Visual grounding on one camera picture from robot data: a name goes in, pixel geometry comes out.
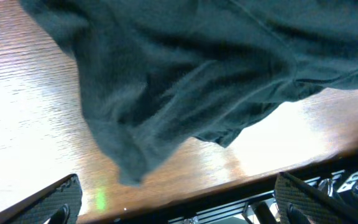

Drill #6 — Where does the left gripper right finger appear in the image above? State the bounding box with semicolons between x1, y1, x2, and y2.
274;172;358;224

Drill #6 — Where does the dark green t-shirt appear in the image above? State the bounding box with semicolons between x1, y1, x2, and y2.
21;0;358;185

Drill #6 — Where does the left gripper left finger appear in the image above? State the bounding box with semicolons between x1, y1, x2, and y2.
0;174;83;224

